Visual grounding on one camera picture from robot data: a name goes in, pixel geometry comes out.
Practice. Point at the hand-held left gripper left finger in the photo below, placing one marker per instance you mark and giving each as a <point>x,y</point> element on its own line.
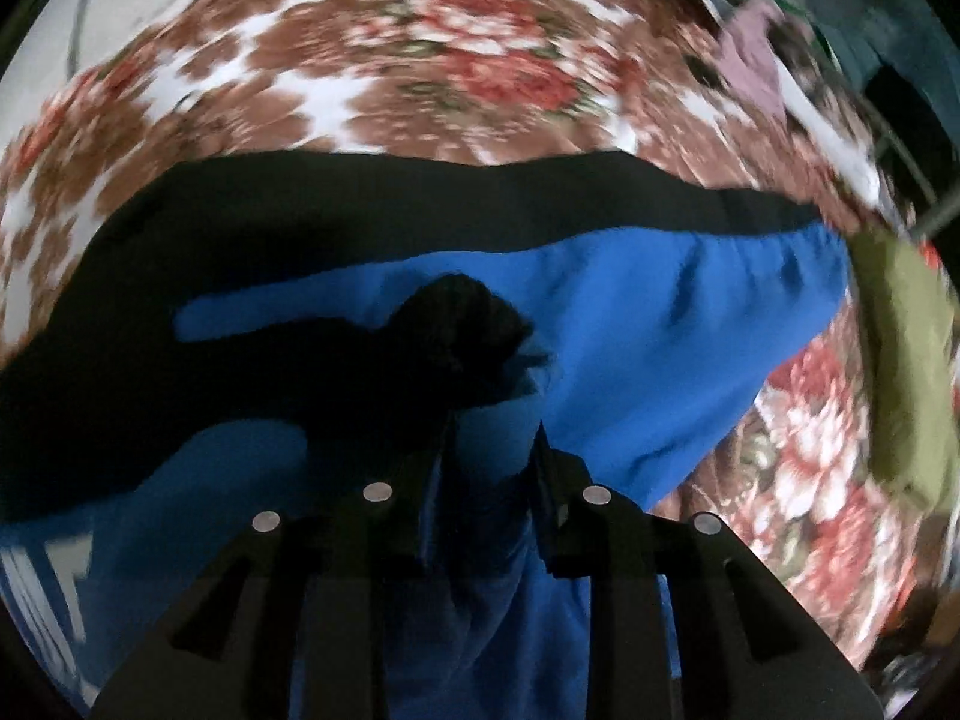
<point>412,525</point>

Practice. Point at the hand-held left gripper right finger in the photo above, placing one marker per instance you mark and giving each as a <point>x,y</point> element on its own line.
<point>559,517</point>

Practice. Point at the blue and black jacket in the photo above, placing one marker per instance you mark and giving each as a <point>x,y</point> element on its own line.
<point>637,330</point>

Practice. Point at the olive green cloth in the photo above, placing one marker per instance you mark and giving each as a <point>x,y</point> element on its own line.
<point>900,360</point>

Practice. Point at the floral blanket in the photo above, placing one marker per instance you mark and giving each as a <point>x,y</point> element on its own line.
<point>450,52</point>

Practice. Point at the pink cloth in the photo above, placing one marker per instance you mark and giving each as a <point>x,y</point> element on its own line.
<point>750,52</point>

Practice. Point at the dark teal cloth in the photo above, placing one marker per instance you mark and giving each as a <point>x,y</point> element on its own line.
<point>855,45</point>

